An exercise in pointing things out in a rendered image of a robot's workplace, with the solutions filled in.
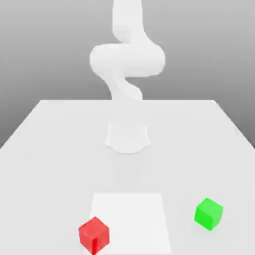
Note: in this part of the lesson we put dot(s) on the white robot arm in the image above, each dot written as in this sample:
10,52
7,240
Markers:
127,59

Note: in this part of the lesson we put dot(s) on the small red cube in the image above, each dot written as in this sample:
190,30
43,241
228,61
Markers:
93,234

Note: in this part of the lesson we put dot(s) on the small green cube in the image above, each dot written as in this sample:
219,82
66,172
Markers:
208,214

